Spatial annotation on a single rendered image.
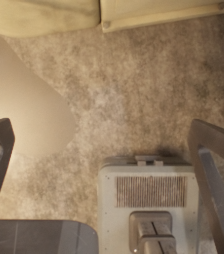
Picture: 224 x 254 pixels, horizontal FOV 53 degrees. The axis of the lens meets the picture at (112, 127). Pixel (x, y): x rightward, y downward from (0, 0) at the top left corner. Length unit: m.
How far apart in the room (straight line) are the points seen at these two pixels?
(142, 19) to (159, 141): 0.70
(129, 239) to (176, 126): 0.68
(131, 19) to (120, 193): 0.93
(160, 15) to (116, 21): 0.24
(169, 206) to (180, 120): 0.50
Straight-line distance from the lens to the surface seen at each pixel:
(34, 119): 1.39
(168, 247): 1.04
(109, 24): 1.35
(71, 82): 1.34
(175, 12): 1.43
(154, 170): 1.14
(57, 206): 1.48
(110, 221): 1.20
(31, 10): 1.13
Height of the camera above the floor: 1.32
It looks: 85 degrees down
